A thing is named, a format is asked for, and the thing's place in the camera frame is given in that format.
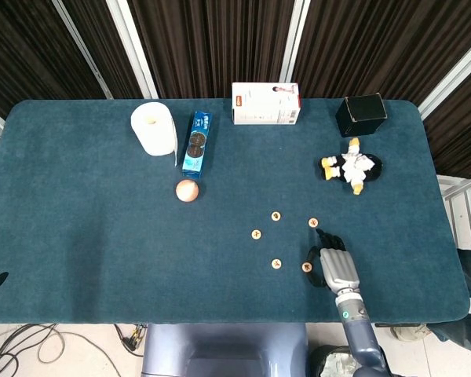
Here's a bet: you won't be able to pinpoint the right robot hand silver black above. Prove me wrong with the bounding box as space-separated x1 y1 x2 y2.
305 229 361 295

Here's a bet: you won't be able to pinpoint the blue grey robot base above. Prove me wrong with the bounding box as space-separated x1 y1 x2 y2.
141 322 309 377

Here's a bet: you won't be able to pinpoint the black trash bin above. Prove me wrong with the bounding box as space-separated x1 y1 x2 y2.
308 344 358 377

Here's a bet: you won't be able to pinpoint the penguin plush toy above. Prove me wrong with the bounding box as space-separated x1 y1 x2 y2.
318 137 385 196

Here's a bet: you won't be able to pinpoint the teal table cloth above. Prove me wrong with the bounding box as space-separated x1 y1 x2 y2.
0 97 471 325

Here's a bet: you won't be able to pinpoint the white metal rack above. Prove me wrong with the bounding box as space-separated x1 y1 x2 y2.
437 168 471 290

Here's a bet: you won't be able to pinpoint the black power plug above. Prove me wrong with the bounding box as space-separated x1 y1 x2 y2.
114 323 148 357

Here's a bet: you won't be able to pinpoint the black cube box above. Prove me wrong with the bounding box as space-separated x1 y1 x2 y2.
334 93 389 137

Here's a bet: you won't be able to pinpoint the orange ball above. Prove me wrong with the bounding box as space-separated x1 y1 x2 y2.
175 179 200 203

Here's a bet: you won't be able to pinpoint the white cardboard box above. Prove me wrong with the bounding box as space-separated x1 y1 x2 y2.
231 82 301 126

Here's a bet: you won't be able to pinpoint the blue cookie box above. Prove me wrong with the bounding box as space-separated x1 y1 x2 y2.
181 110 214 180

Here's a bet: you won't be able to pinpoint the white toilet paper roll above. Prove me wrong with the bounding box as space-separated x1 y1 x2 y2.
130 101 179 167

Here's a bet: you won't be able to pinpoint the dark brown curtain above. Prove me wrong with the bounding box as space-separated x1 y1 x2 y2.
0 0 471 180

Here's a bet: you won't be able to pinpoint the black floor cables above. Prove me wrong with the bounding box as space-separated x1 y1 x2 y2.
0 322 66 377

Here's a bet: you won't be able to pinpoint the grey floor cable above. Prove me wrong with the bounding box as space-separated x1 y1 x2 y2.
38 329 122 377

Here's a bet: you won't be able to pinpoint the white metal frame post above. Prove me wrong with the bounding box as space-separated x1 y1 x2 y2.
105 0 159 100
50 0 114 100
280 0 312 99
418 38 471 121

